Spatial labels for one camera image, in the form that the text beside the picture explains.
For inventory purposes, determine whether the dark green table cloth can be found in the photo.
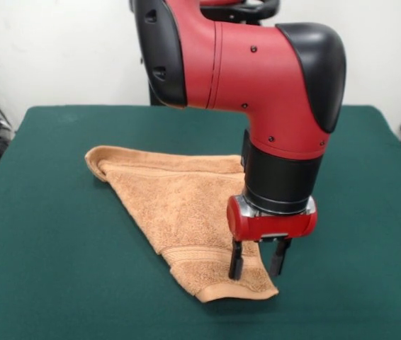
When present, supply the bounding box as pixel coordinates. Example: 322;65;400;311
0;103;401;340

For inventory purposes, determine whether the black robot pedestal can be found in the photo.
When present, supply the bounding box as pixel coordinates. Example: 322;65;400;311
128;0;281;107

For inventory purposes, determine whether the tan terry towel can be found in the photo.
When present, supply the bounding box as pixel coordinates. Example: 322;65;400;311
84;144;279;303

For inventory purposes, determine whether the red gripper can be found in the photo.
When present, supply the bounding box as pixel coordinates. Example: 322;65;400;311
225;195;319;281

